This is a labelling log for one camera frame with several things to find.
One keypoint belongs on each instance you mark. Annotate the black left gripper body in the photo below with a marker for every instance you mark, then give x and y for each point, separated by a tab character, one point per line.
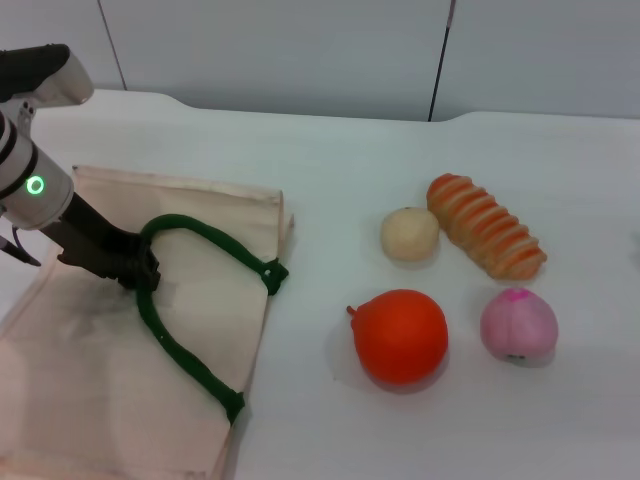
95	245

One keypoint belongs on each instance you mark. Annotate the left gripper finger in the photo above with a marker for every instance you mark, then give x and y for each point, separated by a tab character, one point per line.
130	282
151	272

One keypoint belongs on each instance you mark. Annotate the round egg yolk pastry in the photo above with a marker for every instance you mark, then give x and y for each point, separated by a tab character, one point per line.
410	234

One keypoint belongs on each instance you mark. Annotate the orange striped bread roll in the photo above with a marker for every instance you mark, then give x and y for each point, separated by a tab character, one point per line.
487	227

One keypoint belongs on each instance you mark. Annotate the orange red toy fruit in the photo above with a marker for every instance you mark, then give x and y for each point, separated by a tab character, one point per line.
402	337

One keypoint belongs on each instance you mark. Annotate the thin black rod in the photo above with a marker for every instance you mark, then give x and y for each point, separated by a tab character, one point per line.
442	60

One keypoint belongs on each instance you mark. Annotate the pink peach bun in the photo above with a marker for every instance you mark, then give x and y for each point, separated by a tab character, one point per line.
519	322

